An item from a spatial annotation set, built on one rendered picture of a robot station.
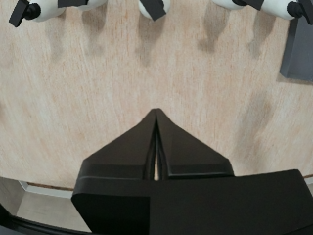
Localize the grey tray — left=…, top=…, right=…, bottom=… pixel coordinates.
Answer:
left=280, top=16, right=313, bottom=81

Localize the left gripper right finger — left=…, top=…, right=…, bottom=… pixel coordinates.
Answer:
left=156, top=108, right=235, bottom=180

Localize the white pump bottle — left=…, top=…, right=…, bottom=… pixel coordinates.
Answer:
left=58, top=0, right=107, bottom=11
left=9, top=0, right=66, bottom=27
left=261, top=0, right=313, bottom=25
left=139, top=0, right=171, bottom=21
left=212, top=0, right=264, bottom=11

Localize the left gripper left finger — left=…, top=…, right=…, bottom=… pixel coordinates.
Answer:
left=77, top=108, right=157, bottom=180

